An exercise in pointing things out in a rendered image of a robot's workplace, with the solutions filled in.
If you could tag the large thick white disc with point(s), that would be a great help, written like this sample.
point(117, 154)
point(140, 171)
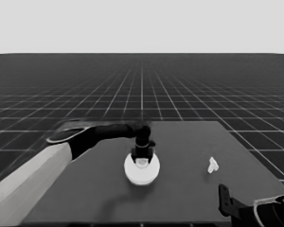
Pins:
point(142, 175)

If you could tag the small white T-shaped piece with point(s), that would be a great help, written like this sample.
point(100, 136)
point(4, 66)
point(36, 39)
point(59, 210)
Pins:
point(212, 166)

